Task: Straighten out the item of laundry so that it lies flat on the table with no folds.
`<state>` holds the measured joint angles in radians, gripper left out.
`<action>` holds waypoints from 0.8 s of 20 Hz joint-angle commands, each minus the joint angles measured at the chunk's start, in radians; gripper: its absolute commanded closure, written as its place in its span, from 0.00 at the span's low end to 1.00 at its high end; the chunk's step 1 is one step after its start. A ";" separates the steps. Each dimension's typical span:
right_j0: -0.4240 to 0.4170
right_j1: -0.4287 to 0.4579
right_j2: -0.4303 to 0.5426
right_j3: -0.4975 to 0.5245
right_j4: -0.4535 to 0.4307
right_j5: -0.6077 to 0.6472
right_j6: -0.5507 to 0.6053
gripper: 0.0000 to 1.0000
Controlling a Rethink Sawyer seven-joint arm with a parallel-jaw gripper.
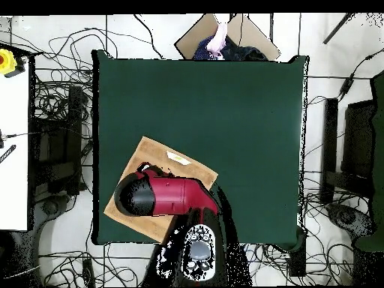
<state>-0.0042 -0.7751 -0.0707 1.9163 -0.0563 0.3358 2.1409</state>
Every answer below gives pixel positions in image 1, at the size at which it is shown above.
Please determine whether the orange terry towel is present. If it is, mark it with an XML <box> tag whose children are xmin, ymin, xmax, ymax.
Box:
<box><xmin>103</xmin><ymin>136</ymin><xmax>219</xmax><ymax>244</ymax></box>

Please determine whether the black equipment rack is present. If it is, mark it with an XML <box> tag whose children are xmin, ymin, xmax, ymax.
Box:
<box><xmin>29</xmin><ymin>85</ymin><xmax>84</xmax><ymax>197</ymax></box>

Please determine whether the dark green table cloth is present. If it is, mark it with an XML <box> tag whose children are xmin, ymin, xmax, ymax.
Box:
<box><xmin>91</xmin><ymin>49</ymin><xmax>311</xmax><ymax>252</ymax></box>

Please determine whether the black power strip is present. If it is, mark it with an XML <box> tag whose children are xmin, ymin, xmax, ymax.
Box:
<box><xmin>82</xmin><ymin>258</ymin><xmax>96</xmax><ymax>288</ymax></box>

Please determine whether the white desk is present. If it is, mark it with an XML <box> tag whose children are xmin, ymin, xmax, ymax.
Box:
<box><xmin>0</xmin><ymin>58</ymin><xmax>30</xmax><ymax>232</ymax></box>

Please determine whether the brown cardboard box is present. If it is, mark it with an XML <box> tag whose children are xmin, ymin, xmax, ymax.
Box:
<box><xmin>174</xmin><ymin>13</ymin><xmax>282</xmax><ymax>62</ymax></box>

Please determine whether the pink garment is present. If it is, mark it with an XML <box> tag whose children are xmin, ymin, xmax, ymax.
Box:
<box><xmin>205</xmin><ymin>22</ymin><xmax>230</xmax><ymax>60</ymax></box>

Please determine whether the navy blue garment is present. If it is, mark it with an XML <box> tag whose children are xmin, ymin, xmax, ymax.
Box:
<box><xmin>192</xmin><ymin>34</ymin><xmax>269</xmax><ymax>62</ymax></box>

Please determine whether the yellow emergency stop button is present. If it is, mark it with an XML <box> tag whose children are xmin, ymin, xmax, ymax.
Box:
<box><xmin>0</xmin><ymin>48</ymin><xmax>19</xmax><ymax>76</ymax></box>

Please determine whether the dark green draped cloth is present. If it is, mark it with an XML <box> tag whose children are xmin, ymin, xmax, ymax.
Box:
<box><xmin>353</xmin><ymin>71</ymin><xmax>384</xmax><ymax>252</ymax></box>

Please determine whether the black rod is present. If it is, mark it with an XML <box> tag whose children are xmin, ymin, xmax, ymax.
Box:
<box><xmin>322</xmin><ymin>12</ymin><xmax>356</xmax><ymax>45</ymax></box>

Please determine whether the grey round pedestal foot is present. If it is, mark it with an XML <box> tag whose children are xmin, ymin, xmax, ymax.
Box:
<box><xmin>328</xmin><ymin>204</ymin><xmax>376</xmax><ymax>239</ymax></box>
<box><xmin>41</xmin><ymin>199</ymin><xmax>63</xmax><ymax>216</ymax></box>

